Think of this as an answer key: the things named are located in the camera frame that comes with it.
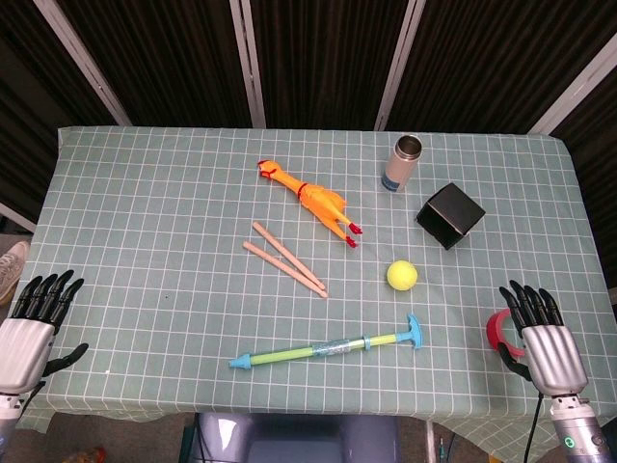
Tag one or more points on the grey steel thermos bottle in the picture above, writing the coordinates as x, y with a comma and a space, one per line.
401, 164

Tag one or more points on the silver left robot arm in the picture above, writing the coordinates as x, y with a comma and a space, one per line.
8, 424

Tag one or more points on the green checked tablecloth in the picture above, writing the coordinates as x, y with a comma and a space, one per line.
169, 217

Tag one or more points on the small yellow ball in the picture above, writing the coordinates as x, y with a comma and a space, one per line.
402, 275

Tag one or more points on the white partition frame post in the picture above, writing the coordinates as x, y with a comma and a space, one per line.
397, 62
82, 60
573, 91
248, 62

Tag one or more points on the black cardboard box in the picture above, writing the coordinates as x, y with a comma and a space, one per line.
450, 214

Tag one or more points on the orange rubber chicken toy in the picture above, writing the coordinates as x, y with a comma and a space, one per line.
313, 198

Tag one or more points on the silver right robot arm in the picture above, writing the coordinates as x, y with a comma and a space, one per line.
581, 429

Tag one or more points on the beige sneaker shoe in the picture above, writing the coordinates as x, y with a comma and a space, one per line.
12, 270

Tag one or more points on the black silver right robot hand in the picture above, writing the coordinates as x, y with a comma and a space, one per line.
554, 357

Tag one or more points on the pink wooden drumstick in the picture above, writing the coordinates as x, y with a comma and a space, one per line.
284, 268
289, 255

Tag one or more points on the red tape roll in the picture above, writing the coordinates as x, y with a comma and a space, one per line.
494, 333

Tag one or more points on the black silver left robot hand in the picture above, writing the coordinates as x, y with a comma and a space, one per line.
26, 345

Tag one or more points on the blue green water squirter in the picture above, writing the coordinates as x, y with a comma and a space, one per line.
308, 350

